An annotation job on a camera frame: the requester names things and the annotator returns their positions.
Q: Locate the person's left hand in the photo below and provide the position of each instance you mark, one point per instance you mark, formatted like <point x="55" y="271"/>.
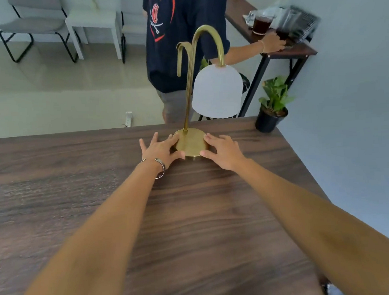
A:
<point x="157" y="152"/>

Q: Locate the person's left little finger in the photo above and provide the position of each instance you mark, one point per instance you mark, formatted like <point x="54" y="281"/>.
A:
<point x="143" y="145"/>

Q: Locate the person's right thumb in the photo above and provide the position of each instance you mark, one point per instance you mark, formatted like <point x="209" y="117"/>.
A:
<point x="208" y="153"/>

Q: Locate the white power strip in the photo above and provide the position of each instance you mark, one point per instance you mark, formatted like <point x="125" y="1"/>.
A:
<point x="128" y="119"/>

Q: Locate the potted green plant black pot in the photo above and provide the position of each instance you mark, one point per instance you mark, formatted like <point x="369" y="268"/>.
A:
<point x="274" y="107"/>

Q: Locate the person's right hand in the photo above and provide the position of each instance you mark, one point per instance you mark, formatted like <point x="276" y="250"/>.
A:
<point x="227" y="151"/>

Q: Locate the person's left thumb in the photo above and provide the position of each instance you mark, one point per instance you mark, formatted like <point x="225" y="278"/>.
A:
<point x="178" y="155"/>

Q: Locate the silver wrist bangle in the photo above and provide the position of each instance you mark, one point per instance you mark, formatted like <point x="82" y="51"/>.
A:
<point x="161" y="168"/>

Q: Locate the person's left forearm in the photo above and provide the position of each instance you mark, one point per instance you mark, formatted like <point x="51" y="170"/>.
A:
<point x="85" y="246"/>

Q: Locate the grey chair black frame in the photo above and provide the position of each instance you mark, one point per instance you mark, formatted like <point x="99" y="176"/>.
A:
<point x="33" y="25"/>

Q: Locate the small white table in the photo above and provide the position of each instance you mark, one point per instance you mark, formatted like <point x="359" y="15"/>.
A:
<point x="94" y="21"/>

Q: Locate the person's left middle finger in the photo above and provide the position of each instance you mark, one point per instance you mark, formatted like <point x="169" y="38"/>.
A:
<point x="154" y="139"/>

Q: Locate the person's right forearm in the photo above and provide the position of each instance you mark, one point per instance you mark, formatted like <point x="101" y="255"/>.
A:
<point x="322" y="223"/>

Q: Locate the brass table lamp white shade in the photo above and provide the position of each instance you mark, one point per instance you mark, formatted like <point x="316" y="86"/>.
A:
<point x="210" y="91"/>

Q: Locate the person's right middle finger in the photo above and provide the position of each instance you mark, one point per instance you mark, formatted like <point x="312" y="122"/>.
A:
<point x="225" y="138"/>

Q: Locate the dark wooden side table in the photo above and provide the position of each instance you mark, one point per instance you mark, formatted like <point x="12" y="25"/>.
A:
<point x="267" y="47"/>

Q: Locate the glass of dark drink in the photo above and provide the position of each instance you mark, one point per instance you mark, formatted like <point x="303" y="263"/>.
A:
<point x="261" y="24"/>

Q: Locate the clear plastic tray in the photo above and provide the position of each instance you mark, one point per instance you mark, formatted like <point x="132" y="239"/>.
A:
<point x="297" y="22"/>

